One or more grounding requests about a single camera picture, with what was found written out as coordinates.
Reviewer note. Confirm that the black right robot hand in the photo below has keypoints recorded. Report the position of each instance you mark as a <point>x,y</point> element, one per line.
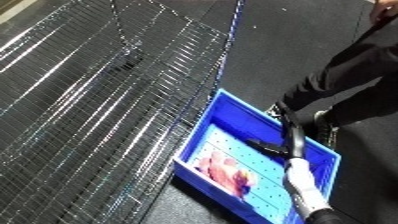
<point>296,143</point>

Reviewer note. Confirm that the pale right robot arm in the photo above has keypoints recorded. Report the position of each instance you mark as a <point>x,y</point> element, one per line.
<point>305,186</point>

